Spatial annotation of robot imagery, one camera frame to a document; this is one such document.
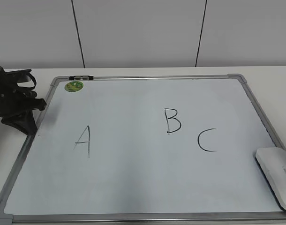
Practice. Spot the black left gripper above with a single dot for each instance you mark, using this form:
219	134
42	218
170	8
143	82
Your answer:
16	103

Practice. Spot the white board eraser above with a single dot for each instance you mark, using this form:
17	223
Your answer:
273	164

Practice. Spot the round green magnet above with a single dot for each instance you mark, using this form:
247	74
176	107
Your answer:
73	86

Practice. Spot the white board with grey frame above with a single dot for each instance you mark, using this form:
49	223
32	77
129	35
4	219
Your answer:
145	150

